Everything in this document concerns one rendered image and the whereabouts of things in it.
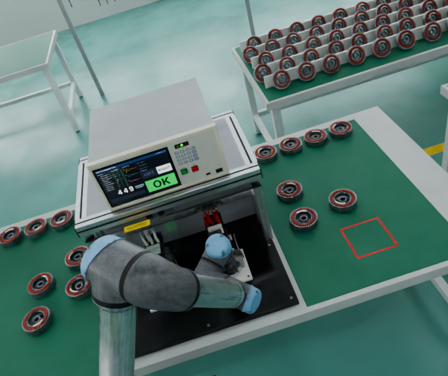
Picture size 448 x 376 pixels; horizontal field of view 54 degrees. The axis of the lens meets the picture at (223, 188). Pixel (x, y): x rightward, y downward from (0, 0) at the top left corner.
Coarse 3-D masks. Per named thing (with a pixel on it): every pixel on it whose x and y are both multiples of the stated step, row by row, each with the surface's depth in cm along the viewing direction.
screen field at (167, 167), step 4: (168, 164) 147; (156, 168) 147; (160, 168) 147; (164, 168) 147; (168, 168) 148; (144, 172) 147; (148, 172) 147; (152, 172) 147; (156, 172) 148; (160, 172) 148; (144, 176) 148; (148, 176) 148
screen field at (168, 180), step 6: (168, 174) 149; (150, 180) 149; (156, 180) 150; (162, 180) 150; (168, 180) 151; (174, 180) 151; (150, 186) 150; (156, 186) 151; (162, 186) 152; (168, 186) 152
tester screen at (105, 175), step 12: (144, 156) 143; (156, 156) 144; (108, 168) 143; (120, 168) 144; (132, 168) 145; (144, 168) 146; (108, 180) 145; (120, 180) 146; (132, 180) 147; (144, 180) 148; (108, 192) 148; (132, 192) 151
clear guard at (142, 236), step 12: (144, 216) 155; (156, 216) 154; (168, 216) 152; (108, 228) 155; (120, 228) 153; (144, 228) 151; (156, 228) 149; (168, 228) 148; (132, 240) 148; (144, 240) 146; (156, 240) 145; (168, 240) 144; (156, 252) 141; (168, 252) 140; (180, 252) 140; (180, 264) 139
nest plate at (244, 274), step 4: (244, 256) 168; (244, 260) 167; (244, 264) 165; (240, 268) 165; (244, 268) 164; (248, 268) 164; (236, 272) 163; (240, 272) 163; (244, 272) 162; (248, 272) 162; (232, 276) 163; (236, 276) 162; (240, 276) 162; (244, 276) 161; (248, 276) 161; (240, 280) 160; (244, 280) 160; (248, 280) 160
